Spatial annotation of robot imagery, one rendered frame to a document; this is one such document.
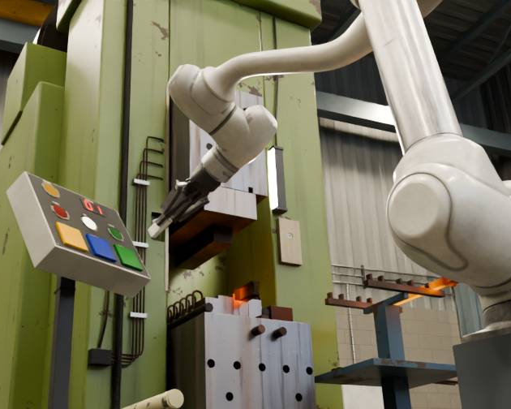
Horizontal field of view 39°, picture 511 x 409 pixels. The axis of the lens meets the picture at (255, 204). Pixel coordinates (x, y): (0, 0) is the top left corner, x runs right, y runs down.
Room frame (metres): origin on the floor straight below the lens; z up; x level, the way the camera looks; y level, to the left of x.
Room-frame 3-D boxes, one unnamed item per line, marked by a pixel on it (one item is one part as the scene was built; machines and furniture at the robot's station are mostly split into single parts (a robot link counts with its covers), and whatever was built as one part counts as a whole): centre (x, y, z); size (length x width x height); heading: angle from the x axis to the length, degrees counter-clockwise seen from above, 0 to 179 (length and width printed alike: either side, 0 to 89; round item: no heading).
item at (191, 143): (2.37, 0.16, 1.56); 0.42 x 0.39 x 0.40; 32
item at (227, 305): (2.34, 0.19, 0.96); 0.42 x 0.20 x 0.09; 32
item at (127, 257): (1.81, 0.35, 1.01); 0.07 x 0.05 x 0.07; 147
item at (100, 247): (1.73, 0.41, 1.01); 0.07 x 0.05 x 0.07; 147
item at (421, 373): (2.29, -0.41, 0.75); 0.40 x 0.30 x 0.02; 121
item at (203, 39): (2.49, 0.24, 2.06); 0.44 x 0.41 x 0.47; 32
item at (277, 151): (2.42, -0.10, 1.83); 0.07 x 0.04 x 0.90; 122
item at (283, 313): (2.31, -0.04, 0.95); 0.12 x 0.09 x 0.07; 32
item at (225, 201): (2.34, 0.19, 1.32); 0.42 x 0.20 x 0.10; 32
